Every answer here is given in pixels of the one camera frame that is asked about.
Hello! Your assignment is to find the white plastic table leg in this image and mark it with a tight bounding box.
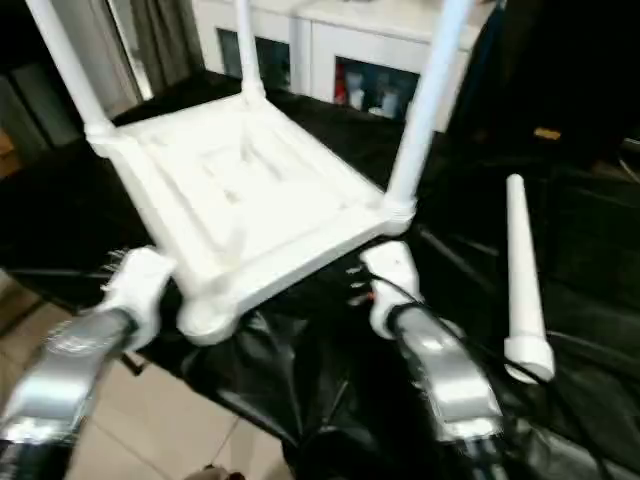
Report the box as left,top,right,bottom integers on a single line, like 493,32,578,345
383,0,477,212
501,172,557,385
233,0,267,110
23,0,115,147

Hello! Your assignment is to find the white plastic table top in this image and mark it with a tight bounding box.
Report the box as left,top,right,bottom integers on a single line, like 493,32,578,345
83,91,417,347

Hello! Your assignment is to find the black mat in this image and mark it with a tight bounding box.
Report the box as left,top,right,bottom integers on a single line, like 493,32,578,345
0,69,640,480

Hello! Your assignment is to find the black metal stand leg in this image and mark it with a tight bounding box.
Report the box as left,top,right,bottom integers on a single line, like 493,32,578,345
121,348,147,380

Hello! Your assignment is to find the white glass-door cabinet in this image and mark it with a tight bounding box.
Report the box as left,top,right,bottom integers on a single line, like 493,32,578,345
191,0,482,135

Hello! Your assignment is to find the black cabinet gold label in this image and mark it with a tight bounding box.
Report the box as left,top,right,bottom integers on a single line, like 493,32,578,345
443,0,627,167

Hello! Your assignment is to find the grey curtain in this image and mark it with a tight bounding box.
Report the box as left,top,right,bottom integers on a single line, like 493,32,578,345
128,0,207,97

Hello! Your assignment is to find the black shelf unit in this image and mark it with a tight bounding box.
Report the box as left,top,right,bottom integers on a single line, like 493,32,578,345
0,29,85,157

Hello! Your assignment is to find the brown cardboard box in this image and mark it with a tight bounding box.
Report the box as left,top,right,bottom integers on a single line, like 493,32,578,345
0,126,17,177

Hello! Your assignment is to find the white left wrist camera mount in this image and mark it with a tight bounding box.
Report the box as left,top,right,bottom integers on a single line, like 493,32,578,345
101,246,177,352

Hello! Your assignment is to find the grey door frame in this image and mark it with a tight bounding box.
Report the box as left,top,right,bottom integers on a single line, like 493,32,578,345
98,0,157,107

